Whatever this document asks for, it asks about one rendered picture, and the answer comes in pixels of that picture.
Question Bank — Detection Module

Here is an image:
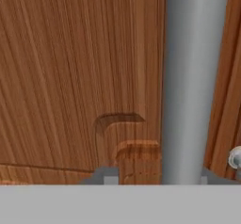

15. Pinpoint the silver round knob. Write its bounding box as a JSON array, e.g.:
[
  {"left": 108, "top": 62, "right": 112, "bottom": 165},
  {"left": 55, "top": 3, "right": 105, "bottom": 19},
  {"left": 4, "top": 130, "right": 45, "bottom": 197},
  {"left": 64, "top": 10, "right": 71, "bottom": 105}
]
[{"left": 228, "top": 145, "right": 241, "bottom": 173}]

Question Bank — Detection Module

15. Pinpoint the grey cabinet bar handle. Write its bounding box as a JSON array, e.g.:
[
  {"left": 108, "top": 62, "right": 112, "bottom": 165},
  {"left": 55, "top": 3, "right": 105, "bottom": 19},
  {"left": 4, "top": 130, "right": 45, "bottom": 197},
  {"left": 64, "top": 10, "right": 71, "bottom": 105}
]
[{"left": 160, "top": 0, "right": 232, "bottom": 185}]

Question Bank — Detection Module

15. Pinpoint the wooden cabinet front panel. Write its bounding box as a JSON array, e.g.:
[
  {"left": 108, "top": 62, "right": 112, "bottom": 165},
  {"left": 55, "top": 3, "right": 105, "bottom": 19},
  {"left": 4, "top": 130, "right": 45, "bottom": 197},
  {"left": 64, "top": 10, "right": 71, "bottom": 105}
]
[{"left": 0, "top": 163, "right": 95, "bottom": 185}]

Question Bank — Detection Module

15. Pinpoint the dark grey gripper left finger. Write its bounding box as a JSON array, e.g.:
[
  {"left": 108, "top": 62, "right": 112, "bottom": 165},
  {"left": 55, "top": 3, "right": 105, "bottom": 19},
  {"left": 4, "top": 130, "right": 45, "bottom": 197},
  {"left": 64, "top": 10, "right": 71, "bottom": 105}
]
[{"left": 78, "top": 166, "right": 121, "bottom": 185}]

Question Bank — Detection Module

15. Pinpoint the wooden cabinet door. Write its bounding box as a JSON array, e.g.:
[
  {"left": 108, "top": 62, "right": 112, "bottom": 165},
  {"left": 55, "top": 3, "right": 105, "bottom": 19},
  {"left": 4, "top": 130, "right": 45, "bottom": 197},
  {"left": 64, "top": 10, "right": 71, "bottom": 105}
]
[
  {"left": 0, "top": 0, "right": 168, "bottom": 185},
  {"left": 202, "top": 0, "right": 241, "bottom": 181}
]

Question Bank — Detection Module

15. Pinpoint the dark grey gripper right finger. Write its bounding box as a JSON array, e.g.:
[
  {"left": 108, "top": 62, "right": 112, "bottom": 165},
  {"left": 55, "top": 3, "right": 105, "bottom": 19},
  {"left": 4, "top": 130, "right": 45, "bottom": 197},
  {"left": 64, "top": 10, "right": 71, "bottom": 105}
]
[{"left": 200, "top": 167, "right": 241, "bottom": 185}]

